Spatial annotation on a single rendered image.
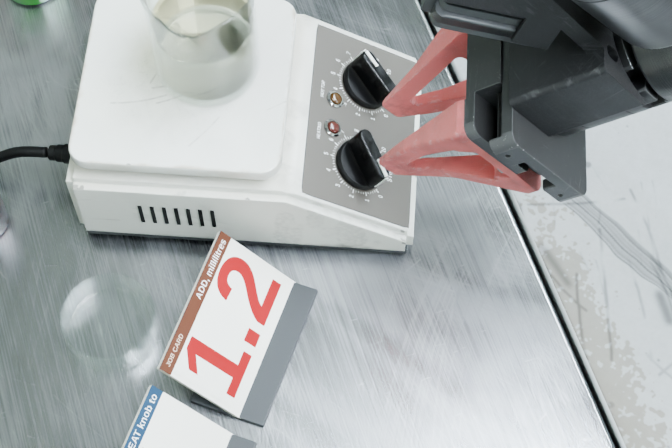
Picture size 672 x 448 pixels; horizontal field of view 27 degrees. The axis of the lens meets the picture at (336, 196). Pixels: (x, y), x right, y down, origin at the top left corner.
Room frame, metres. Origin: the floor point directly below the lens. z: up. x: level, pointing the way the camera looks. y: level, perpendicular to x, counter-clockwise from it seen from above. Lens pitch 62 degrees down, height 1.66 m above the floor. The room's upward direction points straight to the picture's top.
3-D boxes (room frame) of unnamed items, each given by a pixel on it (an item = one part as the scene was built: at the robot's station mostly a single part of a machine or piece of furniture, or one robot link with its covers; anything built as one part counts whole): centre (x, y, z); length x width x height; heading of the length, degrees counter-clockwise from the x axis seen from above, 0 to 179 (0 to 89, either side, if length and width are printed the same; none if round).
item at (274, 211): (0.44, 0.06, 0.94); 0.22 x 0.13 x 0.08; 86
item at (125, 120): (0.44, 0.09, 0.98); 0.12 x 0.12 x 0.01; 86
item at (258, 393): (0.31, 0.05, 0.92); 0.09 x 0.06 x 0.04; 160
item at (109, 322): (0.32, 0.13, 0.91); 0.06 x 0.06 x 0.02
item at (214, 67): (0.45, 0.07, 1.03); 0.07 x 0.06 x 0.08; 177
